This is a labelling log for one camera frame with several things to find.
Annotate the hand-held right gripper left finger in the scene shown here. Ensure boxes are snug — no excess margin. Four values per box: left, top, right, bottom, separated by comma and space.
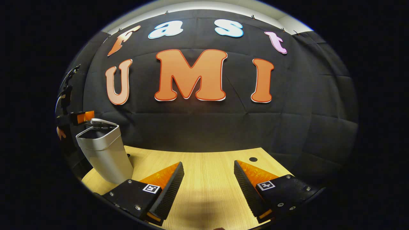
93, 161, 185, 226

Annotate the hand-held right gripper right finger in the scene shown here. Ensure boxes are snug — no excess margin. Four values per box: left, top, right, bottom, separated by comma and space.
234, 160, 326, 225

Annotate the wooden desktop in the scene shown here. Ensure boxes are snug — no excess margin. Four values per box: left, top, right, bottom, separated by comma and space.
81, 145, 299, 230

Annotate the white desktop garbage bin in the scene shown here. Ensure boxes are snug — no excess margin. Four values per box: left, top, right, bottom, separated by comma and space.
75, 118, 134, 185

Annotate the black backdrop cloth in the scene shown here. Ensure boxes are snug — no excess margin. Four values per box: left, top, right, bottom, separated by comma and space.
56, 9, 359, 192

